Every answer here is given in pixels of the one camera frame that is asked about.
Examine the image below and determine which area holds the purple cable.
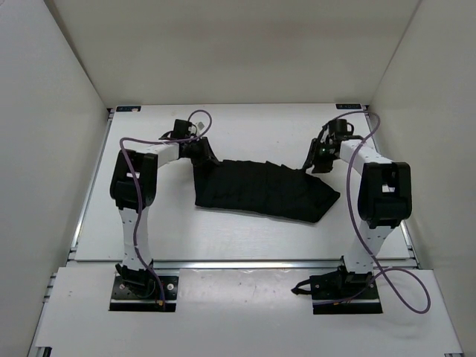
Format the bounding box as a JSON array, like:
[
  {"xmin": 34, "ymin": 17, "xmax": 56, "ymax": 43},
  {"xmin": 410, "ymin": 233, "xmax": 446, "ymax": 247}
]
[
  {"xmin": 312, "ymin": 111, "xmax": 431, "ymax": 314},
  {"xmin": 119, "ymin": 109, "xmax": 213, "ymax": 309}
]

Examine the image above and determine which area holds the front aluminium rail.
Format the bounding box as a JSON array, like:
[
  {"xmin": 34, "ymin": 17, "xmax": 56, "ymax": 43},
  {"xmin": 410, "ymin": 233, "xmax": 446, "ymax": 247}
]
[{"xmin": 154, "ymin": 260, "xmax": 341, "ymax": 270}]

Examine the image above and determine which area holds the left blue table label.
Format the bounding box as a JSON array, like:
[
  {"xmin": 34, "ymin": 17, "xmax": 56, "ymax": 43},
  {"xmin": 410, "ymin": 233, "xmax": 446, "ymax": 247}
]
[{"xmin": 115, "ymin": 106, "xmax": 141, "ymax": 112}]

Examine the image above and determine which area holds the black pleated skirt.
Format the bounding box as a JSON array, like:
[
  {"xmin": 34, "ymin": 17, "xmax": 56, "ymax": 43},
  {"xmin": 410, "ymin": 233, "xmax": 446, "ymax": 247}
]
[{"xmin": 193, "ymin": 160, "xmax": 341, "ymax": 223}]

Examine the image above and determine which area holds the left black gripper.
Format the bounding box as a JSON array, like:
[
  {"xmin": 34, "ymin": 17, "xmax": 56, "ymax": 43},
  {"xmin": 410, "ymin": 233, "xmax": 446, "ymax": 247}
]
[{"xmin": 183, "ymin": 137, "xmax": 219, "ymax": 170}]

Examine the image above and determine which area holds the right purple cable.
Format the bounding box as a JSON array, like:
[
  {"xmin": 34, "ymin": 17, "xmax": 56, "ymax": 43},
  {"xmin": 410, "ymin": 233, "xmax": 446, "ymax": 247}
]
[{"xmin": 312, "ymin": 111, "xmax": 431, "ymax": 314}]

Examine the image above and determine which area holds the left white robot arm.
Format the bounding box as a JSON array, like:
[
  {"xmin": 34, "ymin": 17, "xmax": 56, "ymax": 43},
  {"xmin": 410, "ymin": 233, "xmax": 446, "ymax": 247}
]
[{"xmin": 109, "ymin": 117, "xmax": 213, "ymax": 307}]

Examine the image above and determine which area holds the right blue table label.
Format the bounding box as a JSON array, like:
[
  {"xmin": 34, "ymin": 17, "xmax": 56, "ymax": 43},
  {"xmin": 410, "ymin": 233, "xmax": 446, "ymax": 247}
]
[{"xmin": 335, "ymin": 103, "xmax": 362, "ymax": 111}]

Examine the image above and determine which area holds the blue table label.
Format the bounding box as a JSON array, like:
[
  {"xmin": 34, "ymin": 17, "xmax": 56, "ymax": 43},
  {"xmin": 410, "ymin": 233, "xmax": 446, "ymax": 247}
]
[
  {"xmin": 335, "ymin": 103, "xmax": 362, "ymax": 111},
  {"xmin": 115, "ymin": 106, "xmax": 141, "ymax": 112}
]

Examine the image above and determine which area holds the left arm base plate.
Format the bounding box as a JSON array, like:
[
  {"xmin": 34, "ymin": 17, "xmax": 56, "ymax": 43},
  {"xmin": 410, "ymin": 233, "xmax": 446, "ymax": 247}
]
[{"xmin": 109, "ymin": 274, "xmax": 179, "ymax": 312}]

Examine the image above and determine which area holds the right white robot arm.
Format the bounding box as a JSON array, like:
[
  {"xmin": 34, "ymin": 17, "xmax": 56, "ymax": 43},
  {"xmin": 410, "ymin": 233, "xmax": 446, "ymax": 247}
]
[{"xmin": 302, "ymin": 116, "xmax": 412, "ymax": 304}]

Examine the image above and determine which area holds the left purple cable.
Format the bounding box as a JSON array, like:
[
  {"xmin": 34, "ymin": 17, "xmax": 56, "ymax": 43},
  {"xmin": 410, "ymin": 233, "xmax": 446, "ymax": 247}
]
[{"xmin": 119, "ymin": 109, "xmax": 213, "ymax": 309}]

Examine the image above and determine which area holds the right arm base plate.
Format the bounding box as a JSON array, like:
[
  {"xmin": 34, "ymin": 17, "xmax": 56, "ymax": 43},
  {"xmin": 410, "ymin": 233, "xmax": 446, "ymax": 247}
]
[{"xmin": 291, "ymin": 271, "xmax": 383, "ymax": 315}]

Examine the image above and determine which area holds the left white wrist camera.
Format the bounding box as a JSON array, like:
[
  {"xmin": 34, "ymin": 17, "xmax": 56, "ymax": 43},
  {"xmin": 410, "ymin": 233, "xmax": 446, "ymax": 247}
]
[{"xmin": 192, "ymin": 121, "xmax": 206, "ymax": 134}]

